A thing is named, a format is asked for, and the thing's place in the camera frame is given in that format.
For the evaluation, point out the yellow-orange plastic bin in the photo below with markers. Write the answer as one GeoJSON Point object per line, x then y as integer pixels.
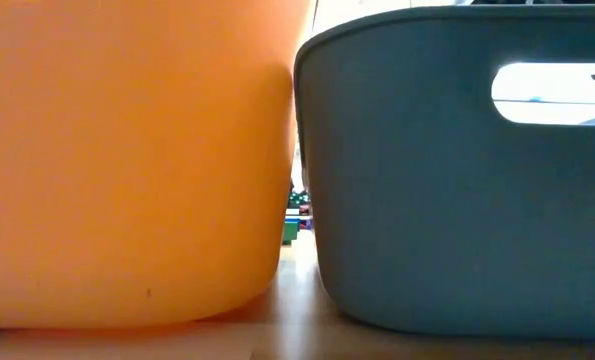
{"type": "Point", "coordinates": [127, 165]}

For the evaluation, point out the long blue block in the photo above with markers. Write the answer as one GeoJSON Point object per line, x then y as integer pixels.
{"type": "Point", "coordinates": [292, 220]}

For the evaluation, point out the green studded toy brick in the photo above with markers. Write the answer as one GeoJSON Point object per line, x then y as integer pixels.
{"type": "Point", "coordinates": [290, 233]}

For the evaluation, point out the dark teal plastic bin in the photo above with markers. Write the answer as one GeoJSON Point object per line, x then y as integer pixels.
{"type": "Point", "coordinates": [412, 210]}

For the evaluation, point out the dark equipment with green lights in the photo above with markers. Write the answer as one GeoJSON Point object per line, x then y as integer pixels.
{"type": "Point", "coordinates": [299, 197]}

